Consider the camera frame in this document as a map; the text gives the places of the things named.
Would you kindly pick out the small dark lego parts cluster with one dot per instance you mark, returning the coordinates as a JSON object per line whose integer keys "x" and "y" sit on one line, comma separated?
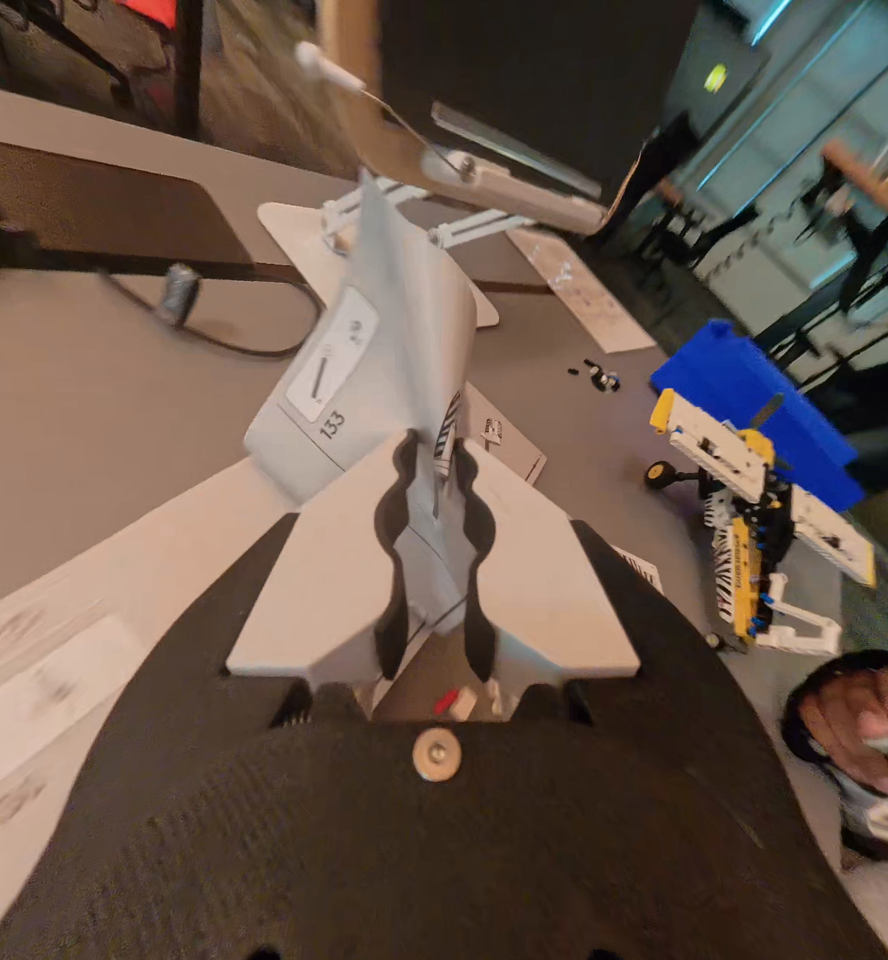
{"x": 603, "y": 376}

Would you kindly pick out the printed paper sheet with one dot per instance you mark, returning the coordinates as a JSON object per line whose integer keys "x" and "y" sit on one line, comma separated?
{"x": 586, "y": 292}

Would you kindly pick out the lego instruction booklet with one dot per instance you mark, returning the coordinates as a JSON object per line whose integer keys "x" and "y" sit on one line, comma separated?
{"x": 399, "y": 322}

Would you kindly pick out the zebra sticker sheet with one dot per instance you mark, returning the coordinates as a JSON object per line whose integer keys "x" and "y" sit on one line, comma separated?
{"x": 637, "y": 570}

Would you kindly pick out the lego airplane model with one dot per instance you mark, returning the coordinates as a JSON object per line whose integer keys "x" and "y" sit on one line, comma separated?
{"x": 744, "y": 525}

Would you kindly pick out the large black monitor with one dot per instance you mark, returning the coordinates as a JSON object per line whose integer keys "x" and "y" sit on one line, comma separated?
{"x": 534, "y": 75}

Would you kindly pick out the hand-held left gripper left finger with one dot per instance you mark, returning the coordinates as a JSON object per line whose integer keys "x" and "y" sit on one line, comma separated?
{"x": 316, "y": 592}

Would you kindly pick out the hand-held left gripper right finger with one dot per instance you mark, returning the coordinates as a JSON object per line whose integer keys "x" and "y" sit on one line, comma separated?
{"x": 556, "y": 592}

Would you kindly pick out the white lego piece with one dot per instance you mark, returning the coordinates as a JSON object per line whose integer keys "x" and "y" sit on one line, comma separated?
{"x": 463, "y": 703}

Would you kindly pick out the black standing desk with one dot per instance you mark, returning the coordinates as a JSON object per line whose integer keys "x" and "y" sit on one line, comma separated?
{"x": 864, "y": 225}

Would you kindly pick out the person's right hand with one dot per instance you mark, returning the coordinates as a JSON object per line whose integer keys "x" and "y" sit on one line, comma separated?
{"x": 864, "y": 712}

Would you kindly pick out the blue plastic bin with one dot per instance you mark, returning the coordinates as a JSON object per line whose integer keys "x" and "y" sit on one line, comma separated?
{"x": 751, "y": 375}

